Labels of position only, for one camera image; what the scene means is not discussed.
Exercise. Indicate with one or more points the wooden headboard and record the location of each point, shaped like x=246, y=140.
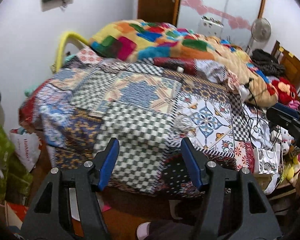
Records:
x=291, y=64

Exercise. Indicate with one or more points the white pump bottle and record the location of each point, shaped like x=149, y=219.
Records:
x=244, y=91

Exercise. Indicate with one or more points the yellow plush toy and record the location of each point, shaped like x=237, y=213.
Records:
x=291, y=170

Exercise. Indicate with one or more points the white shopping bag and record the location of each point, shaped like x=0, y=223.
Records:
x=27, y=147

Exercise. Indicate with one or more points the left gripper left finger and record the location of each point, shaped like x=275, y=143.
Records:
x=104, y=162

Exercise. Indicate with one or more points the red plush toy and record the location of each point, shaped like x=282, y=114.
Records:
x=286, y=91

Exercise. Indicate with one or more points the white kitty plush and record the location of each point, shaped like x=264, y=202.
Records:
x=286, y=141

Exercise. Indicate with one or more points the white sliding wardrobe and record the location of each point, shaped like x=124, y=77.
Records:
x=237, y=16

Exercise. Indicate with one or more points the colourful patchwork fleece blanket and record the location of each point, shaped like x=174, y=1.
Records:
x=133, y=40

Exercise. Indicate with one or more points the patterned patchwork bed cover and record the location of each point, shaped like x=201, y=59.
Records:
x=149, y=109

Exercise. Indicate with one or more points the white standing fan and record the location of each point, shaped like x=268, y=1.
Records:
x=260, y=32

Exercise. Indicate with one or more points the white bottle cap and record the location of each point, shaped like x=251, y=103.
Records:
x=180, y=69

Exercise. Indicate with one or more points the brown wooden door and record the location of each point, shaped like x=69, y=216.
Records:
x=158, y=10

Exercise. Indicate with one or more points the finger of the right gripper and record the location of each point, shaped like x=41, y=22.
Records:
x=287, y=110
x=285, y=121

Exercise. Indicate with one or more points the white small cabinet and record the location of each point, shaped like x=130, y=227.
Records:
x=210, y=27

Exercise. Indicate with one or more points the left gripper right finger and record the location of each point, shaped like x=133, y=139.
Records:
x=195, y=162

